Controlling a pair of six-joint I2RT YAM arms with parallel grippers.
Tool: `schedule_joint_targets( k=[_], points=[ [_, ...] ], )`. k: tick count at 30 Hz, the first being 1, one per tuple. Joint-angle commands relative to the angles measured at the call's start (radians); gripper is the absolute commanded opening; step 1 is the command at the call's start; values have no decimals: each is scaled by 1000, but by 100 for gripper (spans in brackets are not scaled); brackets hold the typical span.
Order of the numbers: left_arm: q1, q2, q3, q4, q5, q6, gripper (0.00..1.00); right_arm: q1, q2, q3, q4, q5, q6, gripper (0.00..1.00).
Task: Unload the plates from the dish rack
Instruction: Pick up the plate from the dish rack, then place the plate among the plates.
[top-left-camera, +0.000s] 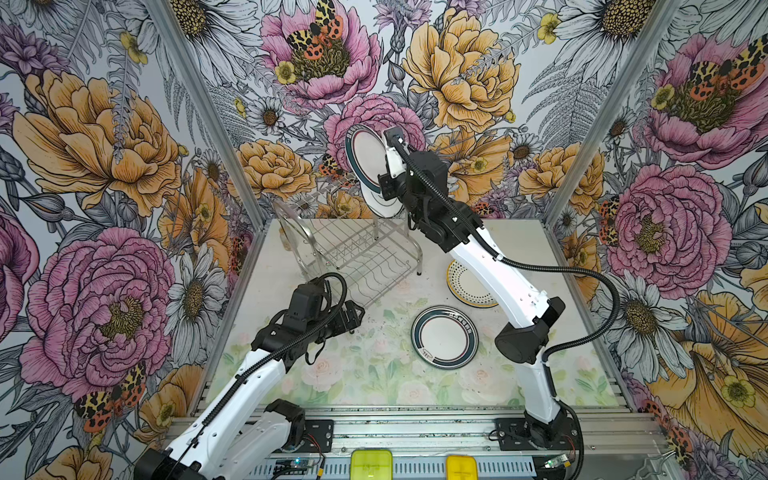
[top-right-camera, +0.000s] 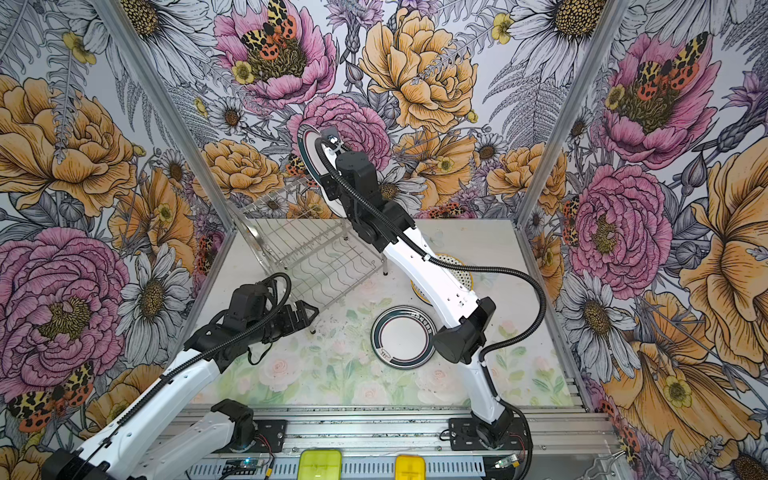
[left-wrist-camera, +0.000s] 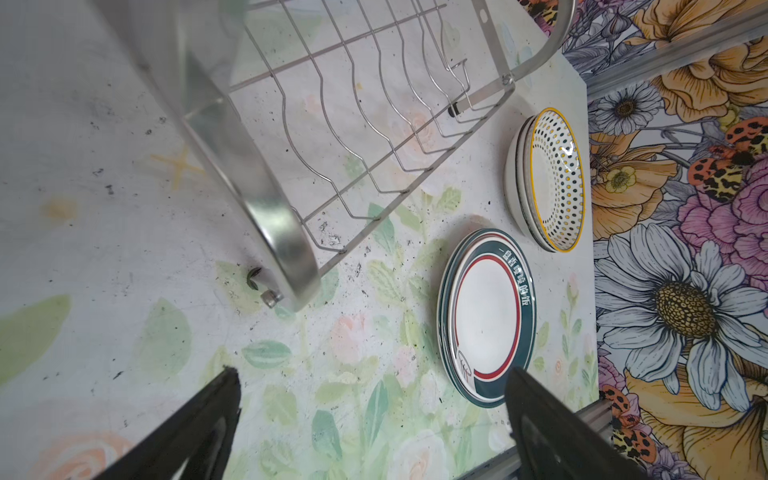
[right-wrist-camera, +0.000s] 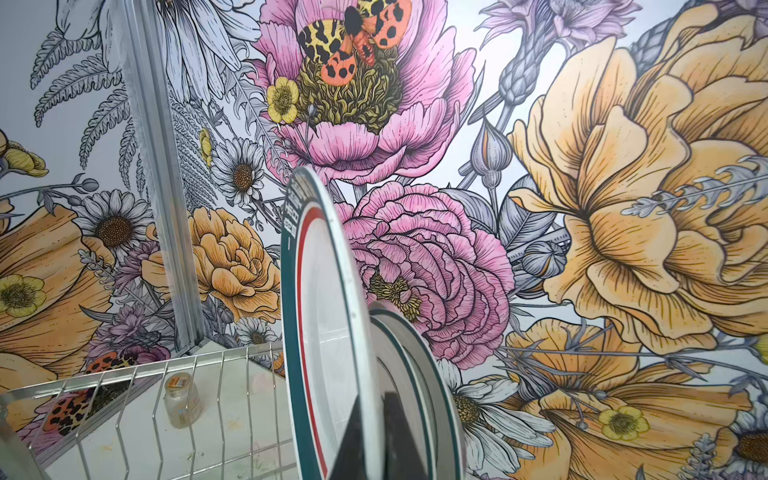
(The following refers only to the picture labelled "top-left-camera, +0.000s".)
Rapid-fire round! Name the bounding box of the black corrugated cable hose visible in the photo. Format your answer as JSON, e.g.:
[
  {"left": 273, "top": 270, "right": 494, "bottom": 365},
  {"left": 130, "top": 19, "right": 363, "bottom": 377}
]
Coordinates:
[{"left": 389, "top": 134, "right": 622, "bottom": 361}]

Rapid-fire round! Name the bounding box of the white plate red rim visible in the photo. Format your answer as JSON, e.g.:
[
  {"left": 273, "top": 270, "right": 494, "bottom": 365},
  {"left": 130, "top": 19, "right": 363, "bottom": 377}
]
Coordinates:
[{"left": 411, "top": 305, "right": 479, "bottom": 370}]

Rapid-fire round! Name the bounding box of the green plastic box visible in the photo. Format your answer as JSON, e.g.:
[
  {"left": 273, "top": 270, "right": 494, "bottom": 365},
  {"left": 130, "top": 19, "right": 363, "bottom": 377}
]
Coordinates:
[{"left": 349, "top": 449, "right": 394, "bottom": 480}]

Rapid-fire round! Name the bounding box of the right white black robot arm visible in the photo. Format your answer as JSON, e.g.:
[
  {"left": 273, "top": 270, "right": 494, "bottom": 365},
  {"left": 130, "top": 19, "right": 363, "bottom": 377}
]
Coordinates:
[{"left": 379, "top": 127, "right": 569, "bottom": 448}]

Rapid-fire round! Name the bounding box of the white plate grey swirl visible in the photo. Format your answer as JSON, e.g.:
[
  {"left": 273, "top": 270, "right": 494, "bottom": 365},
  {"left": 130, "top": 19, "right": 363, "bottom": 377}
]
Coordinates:
[{"left": 345, "top": 124, "right": 387, "bottom": 194}]

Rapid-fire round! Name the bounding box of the white plate teal rim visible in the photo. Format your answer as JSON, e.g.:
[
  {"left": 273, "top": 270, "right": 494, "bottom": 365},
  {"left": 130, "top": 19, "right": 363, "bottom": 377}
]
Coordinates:
[{"left": 360, "top": 185, "right": 403, "bottom": 219}]

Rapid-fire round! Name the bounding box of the silver metal dish rack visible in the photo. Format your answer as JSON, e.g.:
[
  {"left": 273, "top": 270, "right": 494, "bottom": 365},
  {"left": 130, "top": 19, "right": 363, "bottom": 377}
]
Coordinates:
[{"left": 273, "top": 200, "right": 423, "bottom": 307}]

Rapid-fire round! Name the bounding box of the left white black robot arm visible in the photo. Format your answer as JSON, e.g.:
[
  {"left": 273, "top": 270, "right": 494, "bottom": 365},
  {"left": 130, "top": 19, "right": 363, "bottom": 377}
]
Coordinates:
[{"left": 133, "top": 272, "right": 365, "bottom": 479}]

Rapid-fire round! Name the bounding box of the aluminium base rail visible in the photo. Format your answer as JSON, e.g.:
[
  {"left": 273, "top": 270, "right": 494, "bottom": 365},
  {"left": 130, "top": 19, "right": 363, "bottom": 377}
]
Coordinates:
[{"left": 170, "top": 407, "right": 669, "bottom": 479}]

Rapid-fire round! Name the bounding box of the yellow plastic box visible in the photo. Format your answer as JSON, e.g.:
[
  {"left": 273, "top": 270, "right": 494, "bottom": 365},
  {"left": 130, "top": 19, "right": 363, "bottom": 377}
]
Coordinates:
[{"left": 445, "top": 455, "right": 479, "bottom": 480}]

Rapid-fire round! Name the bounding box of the white plate yellow rim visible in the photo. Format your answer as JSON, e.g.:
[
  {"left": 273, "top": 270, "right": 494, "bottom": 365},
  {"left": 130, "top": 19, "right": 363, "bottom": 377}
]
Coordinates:
[{"left": 446, "top": 260, "right": 498, "bottom": 309}]

